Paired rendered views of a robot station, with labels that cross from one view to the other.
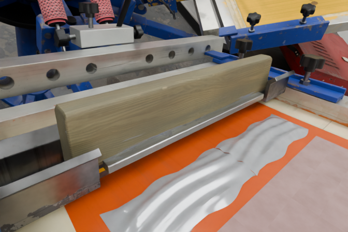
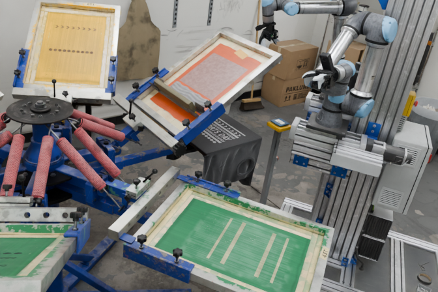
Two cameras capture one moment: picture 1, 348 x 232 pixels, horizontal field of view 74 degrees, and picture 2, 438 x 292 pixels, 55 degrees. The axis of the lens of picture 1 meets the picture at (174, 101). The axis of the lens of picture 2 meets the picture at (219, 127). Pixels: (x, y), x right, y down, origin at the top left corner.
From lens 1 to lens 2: 232 cm
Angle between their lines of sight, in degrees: 57
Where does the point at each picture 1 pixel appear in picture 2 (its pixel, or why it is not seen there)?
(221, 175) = (193, 95)
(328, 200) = (199, 81)
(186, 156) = not seen: hidden behind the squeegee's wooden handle
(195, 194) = (197, 98)
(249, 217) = (202, 92)
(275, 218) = (202, 88)
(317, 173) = (192, 82)
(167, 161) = not seen: hidden behind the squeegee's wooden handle
